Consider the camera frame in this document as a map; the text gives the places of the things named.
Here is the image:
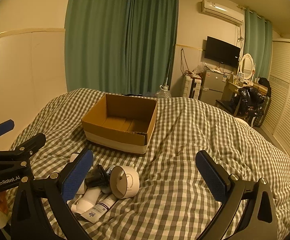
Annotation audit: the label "checked blanket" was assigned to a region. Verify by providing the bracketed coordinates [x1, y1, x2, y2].
[4, 88, 290, 240]

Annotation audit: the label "silver fridge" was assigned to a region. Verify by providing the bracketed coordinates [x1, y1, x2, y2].
[200, 70, 228, 103]

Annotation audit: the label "white tube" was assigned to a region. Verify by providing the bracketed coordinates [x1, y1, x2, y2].
[81, 195, 118, 223]

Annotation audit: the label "cardboard box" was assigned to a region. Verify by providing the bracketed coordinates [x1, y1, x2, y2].
[81, 93, 158, 155]

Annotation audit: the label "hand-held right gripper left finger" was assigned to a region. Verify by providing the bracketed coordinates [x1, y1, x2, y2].
[10, 149, 94, 240]

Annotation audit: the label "beige dressing table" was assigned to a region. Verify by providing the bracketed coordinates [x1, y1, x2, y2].
[221, 80, 246, 101]

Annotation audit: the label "dark chair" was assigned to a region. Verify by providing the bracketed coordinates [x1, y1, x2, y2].
[215, 99, 238, 116]

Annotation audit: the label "clear plastic bottle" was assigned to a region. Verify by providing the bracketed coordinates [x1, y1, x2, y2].
[156, 85, 172, 98]

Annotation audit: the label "white oval mirror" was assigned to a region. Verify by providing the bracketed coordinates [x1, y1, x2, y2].
[239, 53, 256, 82]

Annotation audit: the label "wall cables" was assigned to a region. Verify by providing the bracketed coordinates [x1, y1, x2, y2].
[180, 48, 193, 76]

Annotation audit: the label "green curtain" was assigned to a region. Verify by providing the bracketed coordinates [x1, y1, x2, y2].
[65, 0, 130, 96]
[125, 0, 179, 97]
[243, 7, 273, 82]

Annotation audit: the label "white suitcase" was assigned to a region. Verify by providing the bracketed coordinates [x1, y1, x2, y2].
[182, 74, 202, 99]

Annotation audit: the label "white round device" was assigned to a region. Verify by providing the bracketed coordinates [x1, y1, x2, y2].
[109, 165, 140, 199]

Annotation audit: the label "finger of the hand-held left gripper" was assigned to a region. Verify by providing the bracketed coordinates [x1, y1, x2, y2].
[0, 133, 47, 170]
[0, 119, 15, 153]

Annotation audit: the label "white air conditioner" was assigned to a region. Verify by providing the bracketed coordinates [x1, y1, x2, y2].
[199, 0, 244, 26]

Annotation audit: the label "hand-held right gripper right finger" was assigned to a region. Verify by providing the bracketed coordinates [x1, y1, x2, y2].
[195, 150, 279, 240]

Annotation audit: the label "black plastic bag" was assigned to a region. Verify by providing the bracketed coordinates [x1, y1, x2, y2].
[231, 86, 271, 128]

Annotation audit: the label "black television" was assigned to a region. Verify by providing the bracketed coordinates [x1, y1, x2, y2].
[204, 36, 241, 68]

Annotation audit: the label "white louvred wardrobe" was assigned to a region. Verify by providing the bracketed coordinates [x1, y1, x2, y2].
[260, 39, 290, 158]

